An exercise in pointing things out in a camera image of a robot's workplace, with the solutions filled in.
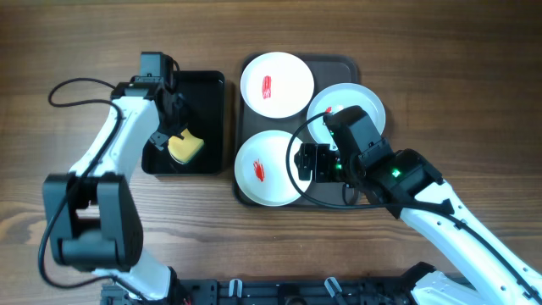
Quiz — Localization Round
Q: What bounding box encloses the white plate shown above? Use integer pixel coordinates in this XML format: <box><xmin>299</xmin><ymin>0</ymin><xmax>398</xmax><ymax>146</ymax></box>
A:
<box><xmin>234</xmin><ymin>130</ymin><xmax>301</xmax><ymax>207</ymax></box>
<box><xmin>240</xmin><ymin>52</ymin><xmax>315</xmax><ymax>119</ymax></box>

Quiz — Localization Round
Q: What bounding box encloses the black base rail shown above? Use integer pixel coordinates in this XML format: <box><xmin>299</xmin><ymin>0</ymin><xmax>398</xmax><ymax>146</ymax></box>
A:
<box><xmin>100</xmin><ymin>277</ymin><xmax>415</xmax><ymax>305</ymax></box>

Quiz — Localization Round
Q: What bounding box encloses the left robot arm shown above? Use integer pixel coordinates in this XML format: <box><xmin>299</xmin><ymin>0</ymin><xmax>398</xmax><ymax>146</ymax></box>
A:
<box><xmin>37</xmin><ymin>52</ymin><xmax>191</xmax><ymax>304</ymax></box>

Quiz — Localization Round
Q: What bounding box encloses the black plastic bin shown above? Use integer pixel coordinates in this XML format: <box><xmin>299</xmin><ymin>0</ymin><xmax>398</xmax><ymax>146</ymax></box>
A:
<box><xmin>141</xmin><ymin>70</ymin><xmax>226</xmax><ymax>175</ymax></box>

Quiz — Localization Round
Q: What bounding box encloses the yellow green sponge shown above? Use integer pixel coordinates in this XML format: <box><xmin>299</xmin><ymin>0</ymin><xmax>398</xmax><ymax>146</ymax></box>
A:
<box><xmin>168</xmin><ymin>129</ymin><xmax>204</xmax><ymax>164</ymax></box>

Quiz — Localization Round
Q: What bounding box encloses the dark brown serving tray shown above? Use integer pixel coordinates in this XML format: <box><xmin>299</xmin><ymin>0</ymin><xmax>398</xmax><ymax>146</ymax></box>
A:
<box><xmin>232</xmin><ymin>53</ymin><xmax>360</xmax><ymax>210</ymax></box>

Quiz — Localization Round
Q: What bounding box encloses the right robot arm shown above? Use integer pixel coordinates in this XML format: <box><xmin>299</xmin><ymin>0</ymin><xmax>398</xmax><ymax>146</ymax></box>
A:
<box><xmin>286</xmin><ymin>106</ymin><xmax>541</xmax><ymax>304</ymax></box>

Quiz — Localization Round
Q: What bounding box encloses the light grey plate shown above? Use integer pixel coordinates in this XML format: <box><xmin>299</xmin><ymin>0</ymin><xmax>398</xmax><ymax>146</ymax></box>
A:
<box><xmin>307</xmin><ymin>83</ymin><xmax>386</xmax><ymax>151</ymax></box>

